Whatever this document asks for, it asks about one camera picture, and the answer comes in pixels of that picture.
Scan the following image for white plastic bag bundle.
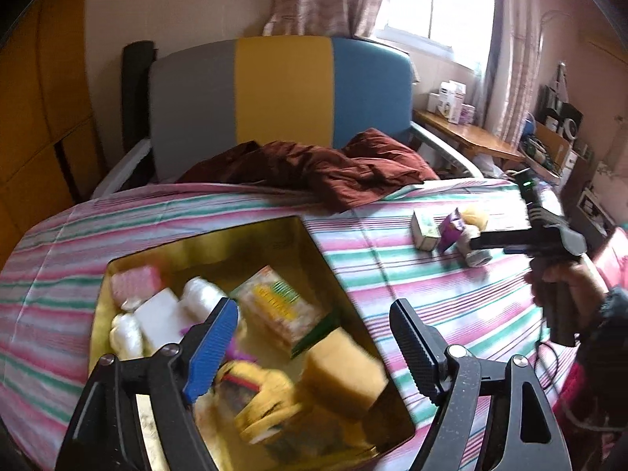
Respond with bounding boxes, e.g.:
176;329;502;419
180;276;227;323

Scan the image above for green label cracker packet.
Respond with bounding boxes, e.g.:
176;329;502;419
231;266;338;358

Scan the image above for yellow sponge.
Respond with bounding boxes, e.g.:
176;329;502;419
460;208;489;232
299;327;389;420

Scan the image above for purple snack packet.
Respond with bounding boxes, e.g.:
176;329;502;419
436;208;465;254
180;323;257;370

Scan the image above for small green white box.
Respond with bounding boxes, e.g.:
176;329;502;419
410;210;441;252

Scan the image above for person right hand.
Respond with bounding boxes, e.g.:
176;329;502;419
525;257;607;342

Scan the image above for gold lined maroon box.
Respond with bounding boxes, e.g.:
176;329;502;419
87;215;418;471

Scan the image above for cluttered shelf cart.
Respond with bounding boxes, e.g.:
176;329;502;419
518;62;583;192

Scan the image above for striped bed sheet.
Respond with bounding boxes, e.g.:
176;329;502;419
0;177;578;471

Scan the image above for wooden side table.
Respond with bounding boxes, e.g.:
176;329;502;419
413;110;524;163

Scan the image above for white boxes on table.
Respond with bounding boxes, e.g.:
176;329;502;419
427;80;475;126

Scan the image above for rust red blanket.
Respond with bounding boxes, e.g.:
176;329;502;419
178;128;438;213

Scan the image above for grey yellow blue headboard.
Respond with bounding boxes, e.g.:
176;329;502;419
149;36;415;182

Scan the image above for window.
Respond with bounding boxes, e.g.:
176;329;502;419
374;0;495;72

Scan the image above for grey bed rail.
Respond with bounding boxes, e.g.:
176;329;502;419
409;121;484;180

